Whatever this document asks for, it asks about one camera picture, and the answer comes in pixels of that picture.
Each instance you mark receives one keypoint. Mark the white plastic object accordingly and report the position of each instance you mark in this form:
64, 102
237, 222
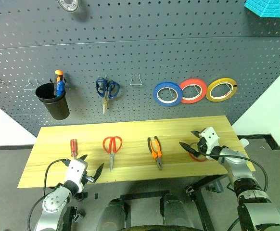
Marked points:
244, 142

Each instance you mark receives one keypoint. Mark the blue tape roll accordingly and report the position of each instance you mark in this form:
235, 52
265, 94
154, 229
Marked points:
156, 95

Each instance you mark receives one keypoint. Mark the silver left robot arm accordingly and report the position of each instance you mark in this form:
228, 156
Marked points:
55, 202

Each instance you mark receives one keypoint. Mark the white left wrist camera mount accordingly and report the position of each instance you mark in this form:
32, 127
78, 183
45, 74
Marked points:
76, 169

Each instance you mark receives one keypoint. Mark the yellow tape roll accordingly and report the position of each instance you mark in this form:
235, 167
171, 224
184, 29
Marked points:
209, 92

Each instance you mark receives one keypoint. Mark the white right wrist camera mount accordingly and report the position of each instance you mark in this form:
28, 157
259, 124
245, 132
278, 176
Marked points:
211, 137

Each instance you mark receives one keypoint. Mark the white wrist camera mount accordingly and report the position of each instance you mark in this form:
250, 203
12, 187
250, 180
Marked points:
76, 169
211, 137

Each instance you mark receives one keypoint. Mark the teal foam block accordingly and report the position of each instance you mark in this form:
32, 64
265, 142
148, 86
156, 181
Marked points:
270, 7

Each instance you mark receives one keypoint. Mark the black plastic cup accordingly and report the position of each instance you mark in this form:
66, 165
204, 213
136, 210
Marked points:
55, 108

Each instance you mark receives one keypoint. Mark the thin red tape roll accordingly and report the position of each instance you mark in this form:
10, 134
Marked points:
198, 159

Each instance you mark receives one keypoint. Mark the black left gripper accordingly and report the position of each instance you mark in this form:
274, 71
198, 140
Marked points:
88, 178

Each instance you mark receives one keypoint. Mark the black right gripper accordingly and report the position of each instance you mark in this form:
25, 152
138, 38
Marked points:
202, 145

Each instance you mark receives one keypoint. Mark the dark rounded shape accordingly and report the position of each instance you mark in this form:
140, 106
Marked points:
111, 214
176, 211

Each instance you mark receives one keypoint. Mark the grey metal pegboard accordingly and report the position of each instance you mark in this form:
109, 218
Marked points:
140, 48

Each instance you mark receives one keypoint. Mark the black metal table frame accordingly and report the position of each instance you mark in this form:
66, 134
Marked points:
202, 207

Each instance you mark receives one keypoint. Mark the grey box under table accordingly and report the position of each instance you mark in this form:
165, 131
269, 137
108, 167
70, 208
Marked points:
217, 186

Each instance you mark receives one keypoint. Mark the wide red tape roll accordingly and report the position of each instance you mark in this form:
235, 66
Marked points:
193, 80

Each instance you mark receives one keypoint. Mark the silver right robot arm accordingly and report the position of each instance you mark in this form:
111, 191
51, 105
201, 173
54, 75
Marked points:
243, 173

